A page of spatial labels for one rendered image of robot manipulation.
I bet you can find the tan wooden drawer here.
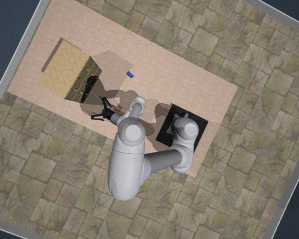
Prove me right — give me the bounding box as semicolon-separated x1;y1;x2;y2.
84;63;98;83
65;79;82;100
73;83;88;101
89;68;101;86
78;58;94;80
79;86;92;102

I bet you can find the dark brown wooden chest of drawers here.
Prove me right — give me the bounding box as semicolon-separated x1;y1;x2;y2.
37;40;102;103

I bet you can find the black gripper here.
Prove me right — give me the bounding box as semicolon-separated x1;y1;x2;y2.
84;95;115;121

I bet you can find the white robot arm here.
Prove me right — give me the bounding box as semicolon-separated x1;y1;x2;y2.
108;96;199;201

